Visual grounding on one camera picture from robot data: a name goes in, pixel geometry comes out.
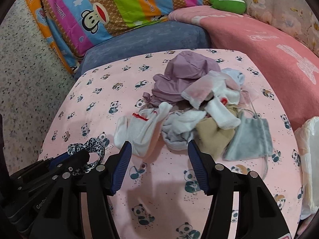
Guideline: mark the colourful monkey print quilt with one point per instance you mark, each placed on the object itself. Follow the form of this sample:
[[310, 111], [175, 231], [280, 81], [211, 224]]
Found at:
[[72, 27]]

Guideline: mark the purple cloth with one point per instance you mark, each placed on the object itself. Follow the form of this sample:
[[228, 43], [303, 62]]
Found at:
[[180, 73]]

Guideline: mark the blue grey cushion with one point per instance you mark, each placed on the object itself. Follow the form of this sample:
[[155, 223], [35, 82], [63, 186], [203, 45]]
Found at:
[[163, 36]]

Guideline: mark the white lined trash bin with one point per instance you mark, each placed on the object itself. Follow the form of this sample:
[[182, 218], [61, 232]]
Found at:
[[307, 142]]

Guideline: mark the grey floral quilt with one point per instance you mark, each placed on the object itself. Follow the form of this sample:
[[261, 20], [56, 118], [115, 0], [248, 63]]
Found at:
[[294, 17]]

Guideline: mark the pink towel blanket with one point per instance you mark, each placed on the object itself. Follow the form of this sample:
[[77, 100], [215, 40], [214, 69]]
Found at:
[[290, 68]]

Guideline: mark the white sock red mark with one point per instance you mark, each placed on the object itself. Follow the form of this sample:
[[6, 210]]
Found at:
[[216, 107]]

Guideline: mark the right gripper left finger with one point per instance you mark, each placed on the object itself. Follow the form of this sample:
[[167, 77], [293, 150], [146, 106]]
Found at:
[[61, 214]]

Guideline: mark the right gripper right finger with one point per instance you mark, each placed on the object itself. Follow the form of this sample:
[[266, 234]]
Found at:
[[258, 213]]

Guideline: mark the black white leopard hairband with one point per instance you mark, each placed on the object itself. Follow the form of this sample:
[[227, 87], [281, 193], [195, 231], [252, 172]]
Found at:
[[93, 145]]

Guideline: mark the white grey sock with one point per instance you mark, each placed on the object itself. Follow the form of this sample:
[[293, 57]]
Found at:
[[179, 128]]

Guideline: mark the clear plastic wrapper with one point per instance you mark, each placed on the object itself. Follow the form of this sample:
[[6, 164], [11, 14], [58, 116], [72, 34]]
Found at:
[[247, 95]]

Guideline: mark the light blue white sock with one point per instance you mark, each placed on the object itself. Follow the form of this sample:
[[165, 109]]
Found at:
[[236, 75]]

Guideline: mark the white sock red trim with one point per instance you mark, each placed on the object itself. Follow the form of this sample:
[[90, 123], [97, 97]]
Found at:
[[141, 128]]

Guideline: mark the beige cloth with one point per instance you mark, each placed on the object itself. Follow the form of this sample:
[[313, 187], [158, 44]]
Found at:
[[210, 138]]

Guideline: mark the green check mark cushion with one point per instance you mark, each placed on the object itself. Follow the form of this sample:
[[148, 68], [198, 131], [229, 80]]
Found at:
[[234, 6]]

